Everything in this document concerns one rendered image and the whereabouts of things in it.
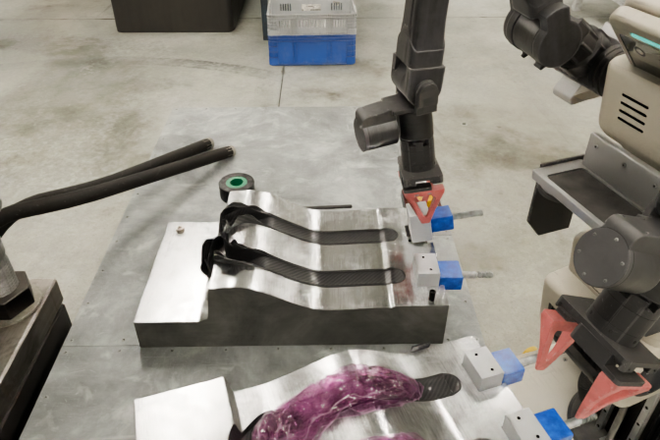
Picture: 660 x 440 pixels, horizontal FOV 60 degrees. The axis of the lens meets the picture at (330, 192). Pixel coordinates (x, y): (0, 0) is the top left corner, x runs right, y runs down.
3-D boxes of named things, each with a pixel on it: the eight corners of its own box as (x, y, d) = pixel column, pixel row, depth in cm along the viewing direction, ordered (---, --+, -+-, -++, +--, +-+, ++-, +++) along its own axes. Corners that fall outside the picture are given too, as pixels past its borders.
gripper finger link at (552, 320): (547, 403, 62) (598, 340, 59) (508, 354, 68) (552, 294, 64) (585, 403, 66) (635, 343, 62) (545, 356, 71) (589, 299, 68)
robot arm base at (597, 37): (635, 50, 92) (584, 27, 102) (612, 25, 88) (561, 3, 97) (598, 94, 95) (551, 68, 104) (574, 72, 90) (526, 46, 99)
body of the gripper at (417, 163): (405, 191, 94) (400, 149, 91) (398, 165, 103) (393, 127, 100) (444, 185, 94) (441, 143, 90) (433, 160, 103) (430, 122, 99)
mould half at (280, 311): (419, 243, 116) (426, 188, 109) (443, 343, 95) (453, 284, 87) (173, 246, 116) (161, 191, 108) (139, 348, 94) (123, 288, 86)
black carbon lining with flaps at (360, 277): (396, 235, 107) (399, 193, 102) (407, 297, 94) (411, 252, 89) (209, 237, 107) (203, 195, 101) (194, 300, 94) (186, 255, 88)
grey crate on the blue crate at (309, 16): (353, 17, 420) (354, -4, 411) (357, 36, 386) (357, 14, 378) (270, 18, 419) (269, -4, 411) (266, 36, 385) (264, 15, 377)
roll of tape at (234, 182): (219, 206, 127) (218, 193, 125) (220, 186, 133) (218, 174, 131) (256, 203, 128) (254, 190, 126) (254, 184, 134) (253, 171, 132)
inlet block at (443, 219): (479, 218, 105) (478, 192, 103) (486, 232, 101) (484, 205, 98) (409, 229, 106) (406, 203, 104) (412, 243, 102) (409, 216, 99)
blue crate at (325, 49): (353, 44, 432) (353, 16, 420) (356, 66, 398) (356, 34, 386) (271, 45, 431) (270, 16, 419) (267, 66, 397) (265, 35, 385)
